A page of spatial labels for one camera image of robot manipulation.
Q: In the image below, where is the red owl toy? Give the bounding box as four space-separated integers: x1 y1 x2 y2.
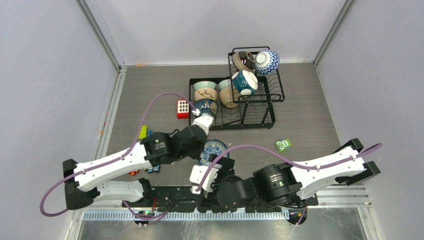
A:
129 170 140 176

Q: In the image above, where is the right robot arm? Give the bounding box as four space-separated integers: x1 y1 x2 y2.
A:
189 138 382 212

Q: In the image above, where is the red white toy block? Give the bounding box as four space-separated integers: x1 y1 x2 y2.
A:
176 99 190 120

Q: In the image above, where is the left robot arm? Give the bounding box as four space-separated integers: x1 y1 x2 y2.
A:
62 125 209 210

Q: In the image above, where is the beige plain bowl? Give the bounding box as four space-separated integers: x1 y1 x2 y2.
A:
219 87 240 108

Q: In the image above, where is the brown striped bowl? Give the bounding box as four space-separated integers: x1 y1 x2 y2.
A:
231 51 256 72

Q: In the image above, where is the teal white dotted bowl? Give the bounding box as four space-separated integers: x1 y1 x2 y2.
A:
231 70 259 96

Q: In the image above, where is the white blue floral bowl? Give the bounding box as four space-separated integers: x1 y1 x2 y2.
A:
198 139 228 166

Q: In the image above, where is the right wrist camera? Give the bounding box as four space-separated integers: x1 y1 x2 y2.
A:
189 165 219 195

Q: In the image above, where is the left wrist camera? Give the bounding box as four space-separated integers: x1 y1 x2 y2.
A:
191 109 215 136

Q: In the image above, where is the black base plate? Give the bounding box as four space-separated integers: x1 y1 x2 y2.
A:
127 185 319 213

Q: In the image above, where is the blue zigzag pattern bowl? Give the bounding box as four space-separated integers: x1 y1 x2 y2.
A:
255 49 280 76

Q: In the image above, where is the green owl toy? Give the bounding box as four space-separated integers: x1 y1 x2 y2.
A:
274 138 293 153

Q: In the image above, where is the blue owl toy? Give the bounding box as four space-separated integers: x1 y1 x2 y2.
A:
144 165 161 174

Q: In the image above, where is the beige bowl with bird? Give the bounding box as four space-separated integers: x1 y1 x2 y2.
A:
194 87 218 102

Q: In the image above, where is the green white toy car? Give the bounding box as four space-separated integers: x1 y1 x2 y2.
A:
137 125 149 141

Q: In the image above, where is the light teal ribbed bowl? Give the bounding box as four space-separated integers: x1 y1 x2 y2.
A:
218 79 232 91

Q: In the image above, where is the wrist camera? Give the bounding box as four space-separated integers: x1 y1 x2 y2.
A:
191 109 215 136
189 165 219 195

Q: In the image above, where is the black wire dish rack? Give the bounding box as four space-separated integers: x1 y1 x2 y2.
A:
189 46 285 130

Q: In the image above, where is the dark blue glazed bowl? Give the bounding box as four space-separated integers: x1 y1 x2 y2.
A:
194 98 219 117

